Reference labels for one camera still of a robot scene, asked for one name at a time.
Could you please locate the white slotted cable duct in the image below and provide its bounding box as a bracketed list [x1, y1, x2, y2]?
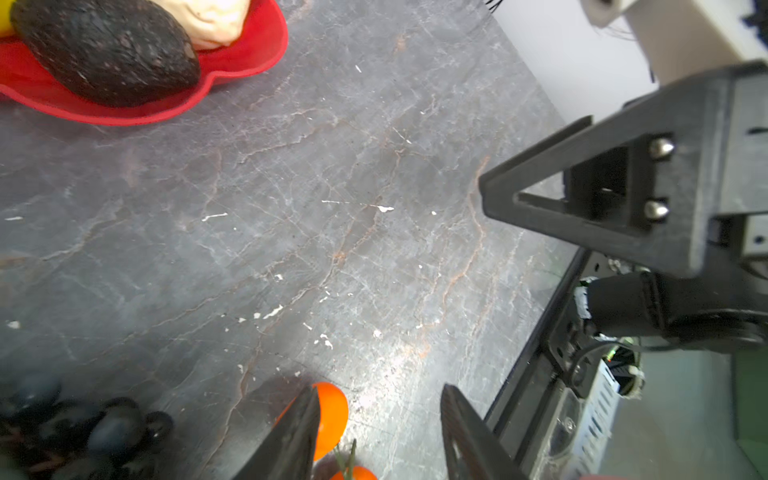
[541, 361, 621, 479]

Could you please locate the dark avocado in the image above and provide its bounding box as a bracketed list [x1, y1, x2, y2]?
[10, 0, 201, 107]

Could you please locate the cream starfruit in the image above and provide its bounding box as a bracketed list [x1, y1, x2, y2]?
[154, 0, 251, 50]

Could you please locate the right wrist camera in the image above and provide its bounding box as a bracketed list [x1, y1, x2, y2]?
[581, 0, 767, 86]

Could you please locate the yellow lemon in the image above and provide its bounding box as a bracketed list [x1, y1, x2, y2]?
[0, 0, 14, 38]

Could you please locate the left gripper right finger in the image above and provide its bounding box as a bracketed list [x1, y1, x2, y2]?
[440, 384, 527, 480]

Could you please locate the dark grape bunch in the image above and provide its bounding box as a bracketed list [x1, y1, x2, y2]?
[1, 372, 175, 479]

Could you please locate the small orange tangerine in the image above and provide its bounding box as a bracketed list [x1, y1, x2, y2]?
[331, 439, 378, 480]
[310, 382, 349, 463]

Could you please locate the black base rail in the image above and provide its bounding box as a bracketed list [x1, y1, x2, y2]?
[485, 248, 592, 464]

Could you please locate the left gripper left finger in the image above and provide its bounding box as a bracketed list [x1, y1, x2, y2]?
[234, 387, 321, 480]

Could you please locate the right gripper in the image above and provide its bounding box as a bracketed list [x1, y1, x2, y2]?
[479, 62, 767, 353]

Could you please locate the red flower fruit bowl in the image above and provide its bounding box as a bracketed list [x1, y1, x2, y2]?
[1, 0, 289, 127]

